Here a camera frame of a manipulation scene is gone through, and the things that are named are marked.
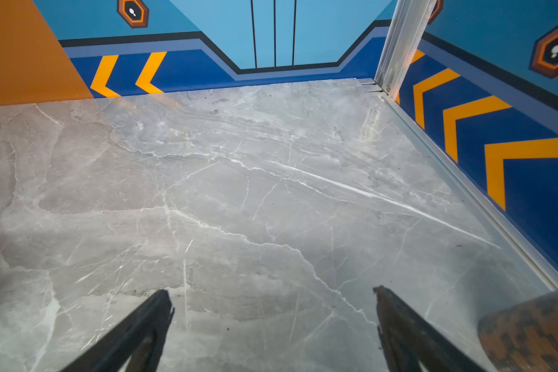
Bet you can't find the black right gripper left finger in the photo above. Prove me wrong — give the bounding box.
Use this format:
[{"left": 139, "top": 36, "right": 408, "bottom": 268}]
[{"left": 63, "top": 290, "right": 175, "bottom": 371}]

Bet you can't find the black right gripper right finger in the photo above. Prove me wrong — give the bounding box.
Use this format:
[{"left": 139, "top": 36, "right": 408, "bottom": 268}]
[{"left": 373, "top": 286, "right": 483, "bottom": 371}]

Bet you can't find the brown patterned cylinder cup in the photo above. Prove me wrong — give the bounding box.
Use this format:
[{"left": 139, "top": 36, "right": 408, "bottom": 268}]
[{"left": 477, "top": 291, "right": 558, "bottom": 371}]

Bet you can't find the aluminium corner post right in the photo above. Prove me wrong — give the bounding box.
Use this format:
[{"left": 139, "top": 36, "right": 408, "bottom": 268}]
[{"left": 374, "top": 0, "right": 437, "bottom": 99}]

